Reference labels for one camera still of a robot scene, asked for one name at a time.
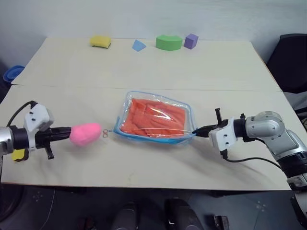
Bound clear plastic zipper pouch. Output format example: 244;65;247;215
112;90;198;145

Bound small yellow foam piece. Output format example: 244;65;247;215
11;148;30;163

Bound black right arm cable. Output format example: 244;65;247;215
221;150;284;169

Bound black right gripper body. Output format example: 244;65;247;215
209;108;230;131

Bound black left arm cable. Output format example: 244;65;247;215
6;101;38;128

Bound grey fabric seat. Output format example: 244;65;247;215
283;91;307;116

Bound pink fluffy cloth ball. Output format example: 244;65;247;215
69;122;102;147

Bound dark rounded shape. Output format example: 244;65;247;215
112;202;138;230

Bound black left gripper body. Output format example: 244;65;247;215
35;127;56;160

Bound yellow sponge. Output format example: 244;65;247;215
89;35;112;49

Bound orange folded cloth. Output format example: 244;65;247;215
119;97;188;139

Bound purple foam cube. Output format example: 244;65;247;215
184;33;201;50

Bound blue foam wedge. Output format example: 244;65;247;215
131;39;147;52

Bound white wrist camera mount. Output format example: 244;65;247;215
23;103;55;152
208;116;237;158

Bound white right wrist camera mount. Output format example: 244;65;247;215
208;116;237;158

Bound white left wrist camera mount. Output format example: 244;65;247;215
23;103;55;152

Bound blue plastic container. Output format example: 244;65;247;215
3;65;26;84

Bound black office chair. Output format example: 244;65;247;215
265;34;307;94

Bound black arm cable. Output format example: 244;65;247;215
6;101;38;128
221;150;284;169

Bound green foam arch block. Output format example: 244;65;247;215
155;34;183;52

